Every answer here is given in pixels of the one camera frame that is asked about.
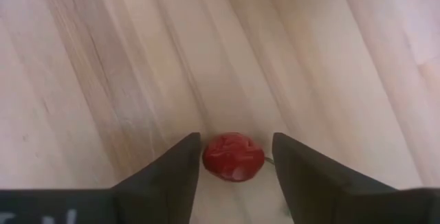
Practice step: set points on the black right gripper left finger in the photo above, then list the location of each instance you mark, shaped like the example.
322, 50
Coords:
165, 189

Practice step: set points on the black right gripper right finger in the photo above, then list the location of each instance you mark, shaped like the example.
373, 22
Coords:
309, 189

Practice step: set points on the red cherry with stem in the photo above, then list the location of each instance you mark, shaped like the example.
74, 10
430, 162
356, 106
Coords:
233, 157

